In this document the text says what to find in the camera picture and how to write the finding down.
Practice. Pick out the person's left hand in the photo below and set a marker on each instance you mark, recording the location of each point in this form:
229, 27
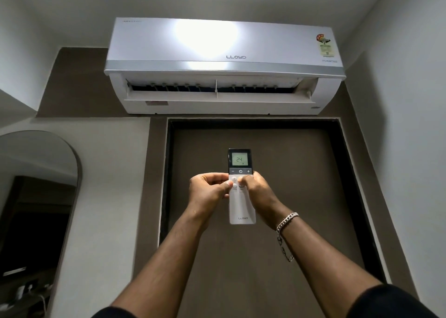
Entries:
205, 196

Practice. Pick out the person's right hand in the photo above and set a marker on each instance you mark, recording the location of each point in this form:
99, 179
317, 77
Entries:
261, 199

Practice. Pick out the person's right thumb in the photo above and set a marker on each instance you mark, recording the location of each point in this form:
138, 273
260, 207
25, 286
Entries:
246, 182

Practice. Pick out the person's left thumb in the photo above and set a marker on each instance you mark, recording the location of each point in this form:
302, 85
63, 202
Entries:
221, 188

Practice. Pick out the white air conditioner remote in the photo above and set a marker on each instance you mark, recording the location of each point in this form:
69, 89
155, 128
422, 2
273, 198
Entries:
240, 161

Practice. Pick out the person's left forearm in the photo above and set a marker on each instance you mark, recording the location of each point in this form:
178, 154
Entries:
163, 262

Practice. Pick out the person's right forearm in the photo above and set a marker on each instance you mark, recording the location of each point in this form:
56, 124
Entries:
320, 258

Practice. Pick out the brown wooden door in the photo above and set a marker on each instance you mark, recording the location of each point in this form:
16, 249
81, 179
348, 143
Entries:
251, 136

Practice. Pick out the colourful rating sticker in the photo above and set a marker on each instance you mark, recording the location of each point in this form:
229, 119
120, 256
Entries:
324, 44

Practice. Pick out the black shirt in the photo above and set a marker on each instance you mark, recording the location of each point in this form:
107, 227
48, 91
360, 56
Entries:
400, 304

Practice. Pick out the dark door frame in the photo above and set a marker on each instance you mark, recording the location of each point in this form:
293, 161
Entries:
166, 175

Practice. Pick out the white wall air conditioner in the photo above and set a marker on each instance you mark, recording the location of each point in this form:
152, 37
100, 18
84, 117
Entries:
223, 42

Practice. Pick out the arched wall mirror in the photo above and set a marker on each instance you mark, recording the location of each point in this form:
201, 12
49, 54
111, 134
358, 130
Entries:
38, 206

